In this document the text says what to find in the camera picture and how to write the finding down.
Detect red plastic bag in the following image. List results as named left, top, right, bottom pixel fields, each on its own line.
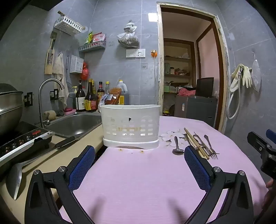
left=81, top=62, right=89, bottom=80

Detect rubber gloves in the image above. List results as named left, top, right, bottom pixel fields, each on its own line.
left=231, top=63, right=253, bottom=92

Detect wooden door frame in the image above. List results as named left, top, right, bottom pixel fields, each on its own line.
left=156, top=2, right=230, bottom=134

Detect white wall switch socket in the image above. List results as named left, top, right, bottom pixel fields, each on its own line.
left=126, top=48, right=146, bottom=58

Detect red cloth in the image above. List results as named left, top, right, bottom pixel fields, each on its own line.
left=177, top=87, right=196, bottom=96

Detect hanging dish towel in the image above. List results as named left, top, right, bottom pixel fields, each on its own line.
left=52, top=52, right=69, bottom=109

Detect wooden shelf unit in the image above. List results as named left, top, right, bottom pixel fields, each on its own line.
left=163, top=38, right=197, bottom=101

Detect slim metal utensil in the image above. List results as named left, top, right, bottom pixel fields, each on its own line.
left=193, top=132, right=213, bottom=156

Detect orange packet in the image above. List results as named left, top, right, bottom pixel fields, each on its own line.
left=105, top=87, right=125, bottom=105

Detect clear bag of dried goods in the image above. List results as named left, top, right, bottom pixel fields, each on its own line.
left=117, top=20, right=139, bottom=48

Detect metal fork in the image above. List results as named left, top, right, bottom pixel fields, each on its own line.
left=204, top=135, right=220, bottom=160

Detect grey wall rack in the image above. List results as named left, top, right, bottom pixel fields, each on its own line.
left=79, top=40, right=106, bottom=53

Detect grey washing machine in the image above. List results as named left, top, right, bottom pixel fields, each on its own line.
left=174, top=95, right=218, bottom=127

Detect pink tablecloth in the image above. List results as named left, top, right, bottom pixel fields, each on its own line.
left=58, top=115, right=269, bottom=224

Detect large oil jug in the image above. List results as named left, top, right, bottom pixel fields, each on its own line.
left=116, top=80, right=130, bottom=105

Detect soy sauce bottle red label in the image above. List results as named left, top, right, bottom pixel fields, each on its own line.
left=85, top=79, right=97, bottom=112

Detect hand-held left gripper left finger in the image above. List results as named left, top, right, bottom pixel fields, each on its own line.
left=24, top=145, right=96, bottom=224

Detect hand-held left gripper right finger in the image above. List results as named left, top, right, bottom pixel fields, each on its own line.
left=184, top=145, right=255, bottom=224

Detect beige scrubbing sponge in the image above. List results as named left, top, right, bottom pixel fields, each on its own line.
left=44, top=110, right=57, bottom=120

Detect steel pot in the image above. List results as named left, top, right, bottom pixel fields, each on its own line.
left=0, top=83, right=24, bottom=136

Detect hanging kitchen knife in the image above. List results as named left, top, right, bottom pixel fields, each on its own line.
left=50, top=31, right=57, bottom=65

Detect wooden chopstick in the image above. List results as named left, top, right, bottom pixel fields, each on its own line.
left=184, top=128, right=209, bottom=160
left=185, top=129, right=210, bottom=159

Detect black handled knife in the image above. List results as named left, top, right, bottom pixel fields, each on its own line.
left=48, top=136, right=76, bottom=150

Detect hanging clear bag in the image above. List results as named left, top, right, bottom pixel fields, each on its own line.
left=251, top=52, right=261, bottom=93

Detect steel faucet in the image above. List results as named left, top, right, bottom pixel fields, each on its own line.
left=38, top=78, right=65, bottom=130

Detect white plastic utensil basket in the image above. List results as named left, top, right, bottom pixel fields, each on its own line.
left=100, top=104, right=161, bottom=150

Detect metal spoon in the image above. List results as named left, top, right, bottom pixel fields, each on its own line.
left=172, top=136, right=185, bottom=154

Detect white hose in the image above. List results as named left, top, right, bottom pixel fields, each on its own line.
left=227, top=67, right=243, bottom=119

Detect white wall basket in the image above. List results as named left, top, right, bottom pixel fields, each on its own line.
left=54, top=17, right=85, bottom=35

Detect white wall box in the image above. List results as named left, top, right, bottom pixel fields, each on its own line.
left=69, top=55, right=84, bottom=74

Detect steel sink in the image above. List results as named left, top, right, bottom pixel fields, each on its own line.
left=44, top=112, right=103, bottom=138

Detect hanging wooden board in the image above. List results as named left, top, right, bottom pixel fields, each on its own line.
left=45, top=48, right=57, bottom=75

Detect dark bottle black cap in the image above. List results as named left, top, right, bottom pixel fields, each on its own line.
left=97, top=81, right=104, bottom=106

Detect black monitor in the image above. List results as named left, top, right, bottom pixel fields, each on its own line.
left=196, top=77, right=214, bottom=97

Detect red packet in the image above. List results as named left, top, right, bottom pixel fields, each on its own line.
left=93, top=32, right=106, bottom=43

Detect black induction cooker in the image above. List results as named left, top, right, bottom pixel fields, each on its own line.
left=0, top=121, right=56, bottom=166

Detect black range hood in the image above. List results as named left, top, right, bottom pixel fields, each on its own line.
left=28, top=0, right=65, bottom=11

